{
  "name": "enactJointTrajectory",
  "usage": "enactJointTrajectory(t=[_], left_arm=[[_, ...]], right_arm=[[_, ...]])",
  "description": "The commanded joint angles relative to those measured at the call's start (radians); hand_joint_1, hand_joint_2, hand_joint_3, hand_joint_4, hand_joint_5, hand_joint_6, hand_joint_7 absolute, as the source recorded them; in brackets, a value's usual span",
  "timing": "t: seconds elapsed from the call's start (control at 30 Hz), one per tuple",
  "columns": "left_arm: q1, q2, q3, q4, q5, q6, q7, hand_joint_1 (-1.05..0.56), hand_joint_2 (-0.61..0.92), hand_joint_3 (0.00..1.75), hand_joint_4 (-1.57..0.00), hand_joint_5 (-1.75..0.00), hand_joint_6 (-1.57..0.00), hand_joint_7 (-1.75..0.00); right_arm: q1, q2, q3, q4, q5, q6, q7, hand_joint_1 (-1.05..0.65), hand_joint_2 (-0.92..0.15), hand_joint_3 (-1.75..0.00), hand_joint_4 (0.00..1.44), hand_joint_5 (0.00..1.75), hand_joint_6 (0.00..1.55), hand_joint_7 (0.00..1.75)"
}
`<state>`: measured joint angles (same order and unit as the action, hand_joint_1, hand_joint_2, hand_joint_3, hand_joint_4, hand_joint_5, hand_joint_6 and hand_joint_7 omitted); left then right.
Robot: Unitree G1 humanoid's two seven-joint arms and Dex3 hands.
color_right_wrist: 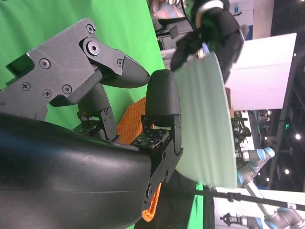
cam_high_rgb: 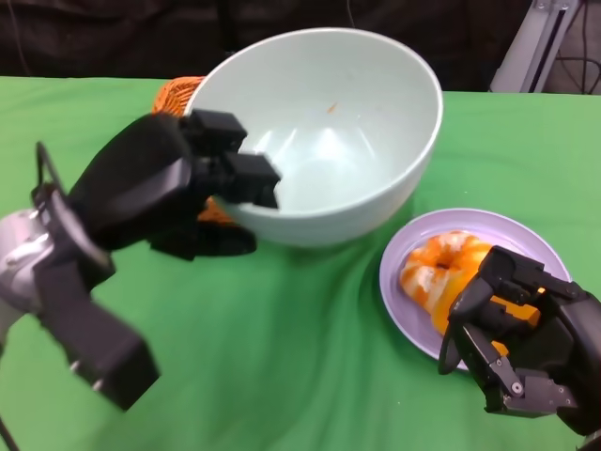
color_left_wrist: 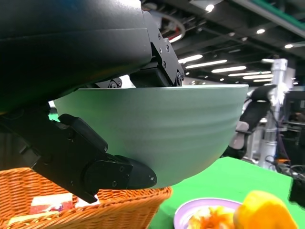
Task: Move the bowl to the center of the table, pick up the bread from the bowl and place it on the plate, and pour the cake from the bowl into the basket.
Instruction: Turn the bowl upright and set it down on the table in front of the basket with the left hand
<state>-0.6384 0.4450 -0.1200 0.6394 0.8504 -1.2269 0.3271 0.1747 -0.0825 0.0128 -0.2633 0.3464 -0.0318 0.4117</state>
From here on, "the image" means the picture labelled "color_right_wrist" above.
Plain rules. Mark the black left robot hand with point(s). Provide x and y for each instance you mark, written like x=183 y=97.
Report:
x=221 y=31

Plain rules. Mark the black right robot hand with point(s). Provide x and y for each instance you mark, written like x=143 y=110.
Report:
x=71 y=171

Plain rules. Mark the pale green bowl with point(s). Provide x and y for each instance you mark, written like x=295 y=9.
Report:
x=205 y=119

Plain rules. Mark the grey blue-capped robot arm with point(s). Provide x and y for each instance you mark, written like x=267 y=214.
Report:
x=286 y=217
x=250 y=156

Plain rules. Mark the orange wicker basket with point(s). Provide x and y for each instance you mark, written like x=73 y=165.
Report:
x=133 y=114

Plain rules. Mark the green tablecloth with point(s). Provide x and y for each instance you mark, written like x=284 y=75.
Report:
x=119 y=23

